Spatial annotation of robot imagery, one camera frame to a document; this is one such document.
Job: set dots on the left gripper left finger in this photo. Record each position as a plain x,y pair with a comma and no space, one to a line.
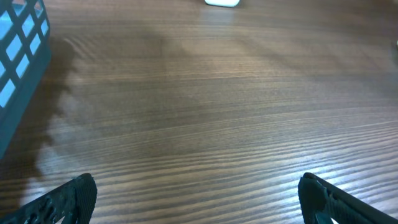
72,202

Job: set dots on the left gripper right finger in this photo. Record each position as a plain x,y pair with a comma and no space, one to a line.
321,202

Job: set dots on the white barcode scanner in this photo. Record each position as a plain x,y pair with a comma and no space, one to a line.
223,3

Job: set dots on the grey plastic shopping basket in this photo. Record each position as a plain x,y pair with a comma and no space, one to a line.
25,55

